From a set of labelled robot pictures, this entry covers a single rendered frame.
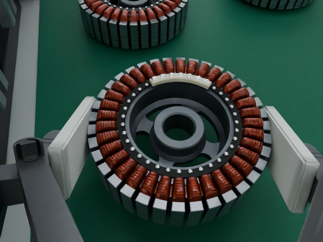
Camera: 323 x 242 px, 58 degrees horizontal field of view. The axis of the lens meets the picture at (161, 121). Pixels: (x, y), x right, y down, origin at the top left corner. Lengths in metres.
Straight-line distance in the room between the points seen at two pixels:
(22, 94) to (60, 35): 0.08
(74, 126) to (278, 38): 0.24
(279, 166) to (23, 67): 0.24
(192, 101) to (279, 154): 0.07
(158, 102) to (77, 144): 0.07
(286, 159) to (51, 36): 0.25
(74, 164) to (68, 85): 0.13
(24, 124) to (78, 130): 0.11
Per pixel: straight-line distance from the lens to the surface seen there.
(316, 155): 0.17
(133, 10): 0.28
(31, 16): 0.37
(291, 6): 0.37
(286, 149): 0.17
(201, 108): 0.21
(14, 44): 0.32
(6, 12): 0.31
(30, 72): 0.30
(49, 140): 0.17
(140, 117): 0.20
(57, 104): 0.26
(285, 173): 0.17
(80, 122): 0.17
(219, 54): 0.30
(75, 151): 0.16
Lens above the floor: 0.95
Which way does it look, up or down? 56 degrees down
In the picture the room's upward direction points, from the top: 2 degrees clockwise
